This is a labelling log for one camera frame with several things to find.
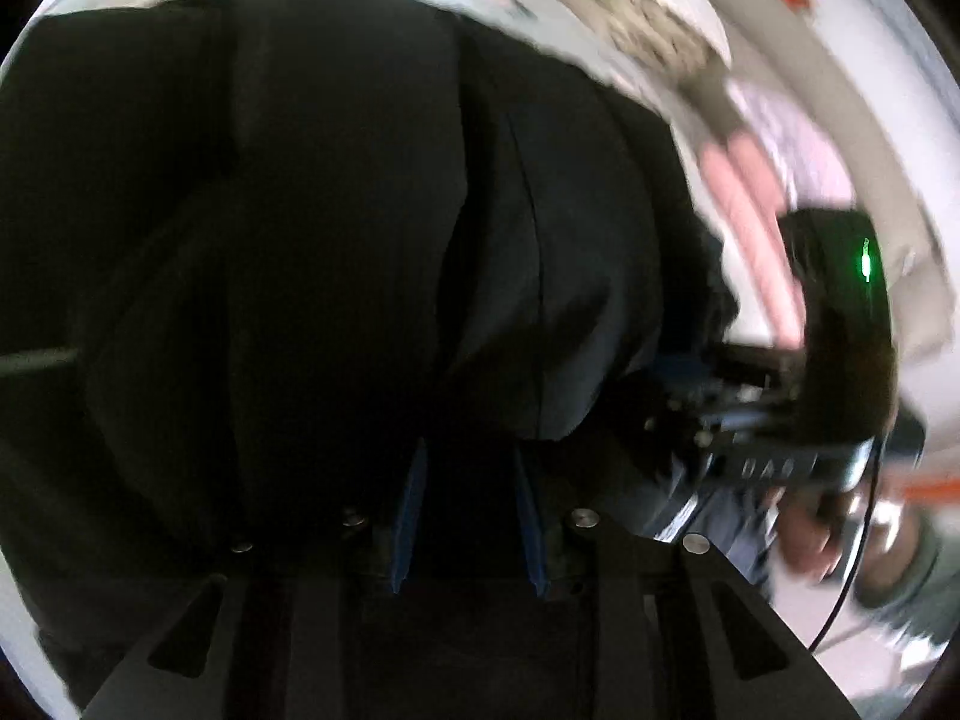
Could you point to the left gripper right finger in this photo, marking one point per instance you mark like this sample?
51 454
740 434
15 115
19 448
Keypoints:
653 606

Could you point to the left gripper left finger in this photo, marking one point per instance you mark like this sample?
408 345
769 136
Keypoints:
259 639

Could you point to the black jacket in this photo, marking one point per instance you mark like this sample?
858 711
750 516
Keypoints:
259 255

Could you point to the green sleeved right forearm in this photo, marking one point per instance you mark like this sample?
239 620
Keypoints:
899 560

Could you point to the right hand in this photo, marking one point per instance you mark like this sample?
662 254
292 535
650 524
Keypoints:
810 545

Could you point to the pink folded blanket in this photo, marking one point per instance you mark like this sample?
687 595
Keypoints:
747 193

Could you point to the lilac patterned blanket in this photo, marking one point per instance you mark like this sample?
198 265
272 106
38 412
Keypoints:
808 164

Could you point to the beige headboard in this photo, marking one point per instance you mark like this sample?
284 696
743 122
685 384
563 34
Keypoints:
846 66

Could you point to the beige folded quilt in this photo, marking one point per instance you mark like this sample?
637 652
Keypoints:
650 32

